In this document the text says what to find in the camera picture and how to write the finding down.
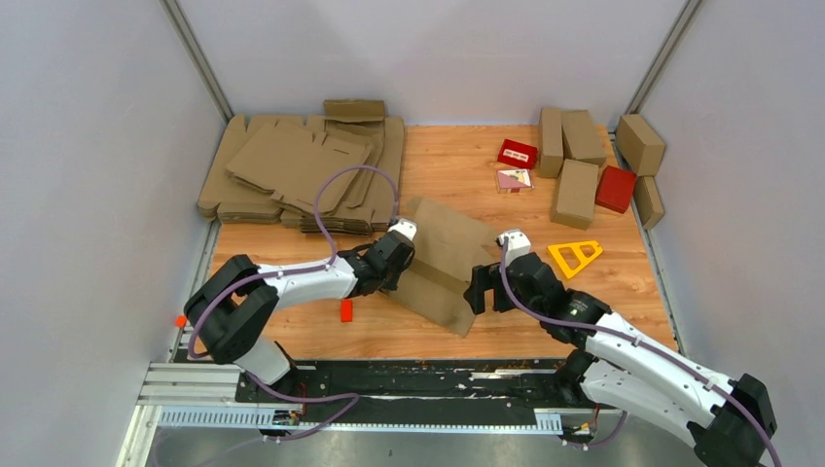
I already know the brown cardboard box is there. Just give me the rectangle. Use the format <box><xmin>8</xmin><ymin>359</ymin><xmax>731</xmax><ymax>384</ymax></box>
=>
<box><xmin>386</xmin><ymin>197</ymin><xmax>497</xmax><ymax>338</ymax></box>

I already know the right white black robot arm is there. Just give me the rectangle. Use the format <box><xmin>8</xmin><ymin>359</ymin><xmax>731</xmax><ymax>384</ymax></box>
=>
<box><xmin>464</xmin><ymin>253</ymin><xmax>781</xmax><ymax>466</ymax></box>

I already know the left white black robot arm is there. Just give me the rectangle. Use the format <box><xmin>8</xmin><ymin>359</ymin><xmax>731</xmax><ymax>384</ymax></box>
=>
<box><xmin>183</xmin><ymin>222</ymin><xmax>416</xmax><ymax>402</ymax></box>

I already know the pink white printed box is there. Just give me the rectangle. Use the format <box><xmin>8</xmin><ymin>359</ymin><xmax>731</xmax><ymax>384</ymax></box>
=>
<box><xmin>495</xmin><ymin>168</ymin><xmax>534</xmax><ymax>194</ymax></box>

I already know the folded cardboard box front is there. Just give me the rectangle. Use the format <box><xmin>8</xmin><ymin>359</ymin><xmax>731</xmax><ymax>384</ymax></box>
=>
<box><xmin>551</xmin><ymin>160</ymin><xmax>599</xmax><ymax>230</ymax></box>

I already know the plain red box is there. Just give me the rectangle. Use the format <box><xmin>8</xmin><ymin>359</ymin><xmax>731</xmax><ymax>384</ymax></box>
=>
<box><xmin>594</xmin><ymin>165</ymin><xmax>637</xmax><ymax>214</ymax></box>

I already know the red box with white labels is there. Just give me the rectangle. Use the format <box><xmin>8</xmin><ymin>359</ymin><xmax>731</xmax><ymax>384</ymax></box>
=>
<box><xmin>496</xmin><ymin>138</ymin><xmax>538</xmax><ymax>169</ymax></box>

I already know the folded cardboard box right edge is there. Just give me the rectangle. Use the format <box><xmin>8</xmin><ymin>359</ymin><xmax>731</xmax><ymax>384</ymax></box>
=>
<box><xmin>633</xmin><ymin>176</ymin><xmax>664</xmax><ymax>230</ymax></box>

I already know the folded cardboard box upright left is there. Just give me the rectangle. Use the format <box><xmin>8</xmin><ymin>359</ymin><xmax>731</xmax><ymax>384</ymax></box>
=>
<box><xmin>537</xmin><ymin>107</ymin><xmax>564</xmax><ymax>178</ymax></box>

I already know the folded cardboard box back middle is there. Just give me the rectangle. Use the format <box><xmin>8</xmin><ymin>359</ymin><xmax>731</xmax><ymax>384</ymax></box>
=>
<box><xmin>561</xmin><ymin>110</ymin><xmax>606</xmax><ymax>166</ymax></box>

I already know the folded cardboard box far right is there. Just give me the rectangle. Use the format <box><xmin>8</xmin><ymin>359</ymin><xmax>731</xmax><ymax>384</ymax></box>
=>
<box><xmin>616</xmin><ymin>114</ymin><xmax>665</xmax><ymax>176</ymax></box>

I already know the small orange block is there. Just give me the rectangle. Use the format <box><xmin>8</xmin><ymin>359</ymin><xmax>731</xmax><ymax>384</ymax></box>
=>
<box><xmin>340</xmin><ymin>299</ymin><xmax>354</xmax><ymax>323</ymax></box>

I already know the stack of flat cardboard blanks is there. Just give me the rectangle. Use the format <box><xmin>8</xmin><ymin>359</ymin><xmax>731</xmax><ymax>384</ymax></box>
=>
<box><xmin>197</xmin><ymin>99</ymin><xmax>406</xmax><ymax>235</ymax></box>

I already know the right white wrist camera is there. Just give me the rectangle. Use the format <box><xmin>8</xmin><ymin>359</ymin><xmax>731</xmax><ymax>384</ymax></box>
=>
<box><xmin>496</xmin><ymin>229</ymin><xmax>532</xmax><ymax>267</ymax></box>

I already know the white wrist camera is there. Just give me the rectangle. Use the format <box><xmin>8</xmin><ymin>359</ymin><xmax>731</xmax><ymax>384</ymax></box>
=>
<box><xmin>496</xmin><ymin>229</ymin><xmax>532</xmax><ymax>267</ymax></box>
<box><xmin>387</xmin><ymin>217</ymin><xmax>417</xmax><ymax>241</ymax></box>

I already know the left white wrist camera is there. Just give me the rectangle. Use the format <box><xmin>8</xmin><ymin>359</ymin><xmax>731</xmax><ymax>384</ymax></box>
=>
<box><xmin>387</xmin><ymin>217</ymin><xmax>417</xmax><ymax>241</ymax></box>

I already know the yellow plastic triangle frame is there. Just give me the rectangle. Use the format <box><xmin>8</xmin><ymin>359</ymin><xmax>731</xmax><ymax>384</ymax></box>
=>
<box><xmin>547</xmin><ymin>240</ymin><xmax>603</xmax><ymax>279</ymax></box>

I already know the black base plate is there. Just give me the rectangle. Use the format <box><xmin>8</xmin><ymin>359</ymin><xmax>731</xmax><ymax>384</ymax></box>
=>
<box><xmin>275</xmin><ymin>358</ymin><xmax>597</xmax><ymax>424</ymax></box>

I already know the white slotted cable duct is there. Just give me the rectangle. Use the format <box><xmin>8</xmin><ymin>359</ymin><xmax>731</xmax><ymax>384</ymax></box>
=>
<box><xmin>157</xmin><ymin>407</ymin><xmax>563</xmax><ymax>436</ymax></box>

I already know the aluminium rail frame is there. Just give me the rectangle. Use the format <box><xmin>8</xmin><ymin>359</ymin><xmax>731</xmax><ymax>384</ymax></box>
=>
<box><xmin>116</xmin><ymin>219</ymin><xmax>742</xmax><ymax>467</ymax></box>

